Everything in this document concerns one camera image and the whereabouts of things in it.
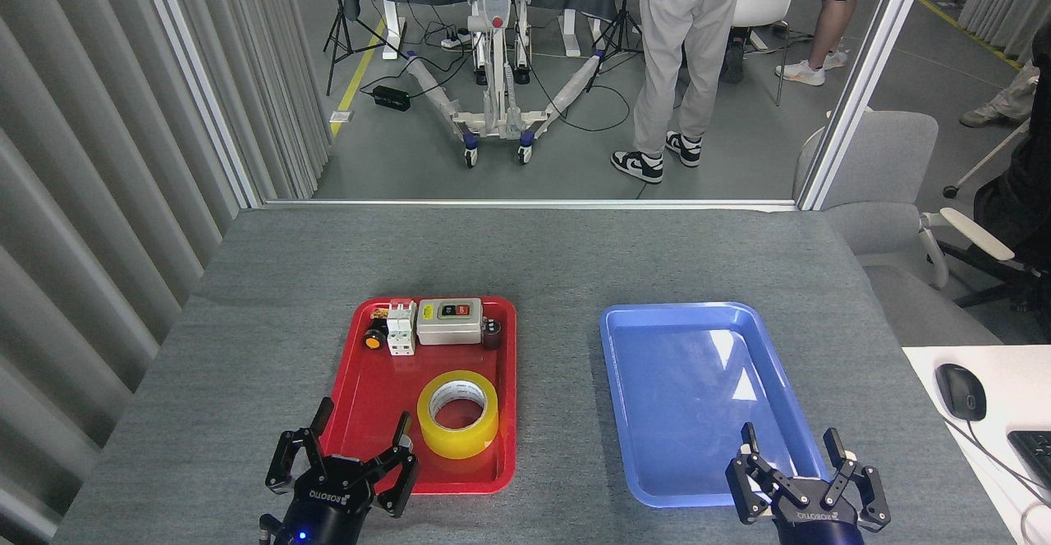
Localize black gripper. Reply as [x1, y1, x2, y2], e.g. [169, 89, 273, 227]
[265, 397, 420, 545]
[726, 423, 892, 545]

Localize yellow tape roll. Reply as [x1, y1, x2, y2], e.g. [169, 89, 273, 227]
[416, 370, 499, 460]

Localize red plastic tray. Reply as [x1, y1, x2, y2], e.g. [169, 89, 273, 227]
[314, 295, 518, 496]

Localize white circuit breaker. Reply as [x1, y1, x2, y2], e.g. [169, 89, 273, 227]
[387, 301, 418, 357]

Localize blue plastic tray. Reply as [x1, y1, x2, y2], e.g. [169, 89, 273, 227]
[599, 302, 830, 509]

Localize black computer mouse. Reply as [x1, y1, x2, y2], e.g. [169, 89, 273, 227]
[935, 363, 987, 423]

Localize black keyboard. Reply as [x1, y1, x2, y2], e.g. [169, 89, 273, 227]
[1007, 430, 1051, 492]

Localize white desk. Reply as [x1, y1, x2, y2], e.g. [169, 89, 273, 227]
[902, 345, 1051, 545]

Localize grey office chair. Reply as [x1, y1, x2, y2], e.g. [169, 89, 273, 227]
[793, 110, 1003, 347]

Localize black office chair white armrest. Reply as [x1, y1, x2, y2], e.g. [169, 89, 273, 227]
[918, 0, 1051, 341]

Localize person seated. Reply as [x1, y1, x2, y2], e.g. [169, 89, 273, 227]
[721, 28, 746, 84]

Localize black tripod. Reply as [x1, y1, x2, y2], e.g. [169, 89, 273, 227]
[587, 0, 649, 90]
[323, 0, 409, 96]

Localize white stand on wheels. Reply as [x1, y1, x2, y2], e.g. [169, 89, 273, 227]
[406, 0, 604, 168]

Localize grey push button switch box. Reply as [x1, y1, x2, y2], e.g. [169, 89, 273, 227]
[416, 299, 484, 346]

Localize mouse cable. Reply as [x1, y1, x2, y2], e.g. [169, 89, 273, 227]
[944, 418, 1051, 545]

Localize silver frame rail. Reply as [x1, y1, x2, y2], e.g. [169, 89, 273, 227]
[261, 199, 799, 212]

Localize silver frame post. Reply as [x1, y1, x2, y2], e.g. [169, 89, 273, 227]
[795, 0, 935, 211]
[135, 0, 264, 209]

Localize black floor cable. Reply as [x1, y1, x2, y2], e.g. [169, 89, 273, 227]
[525, 36, 633, 133]

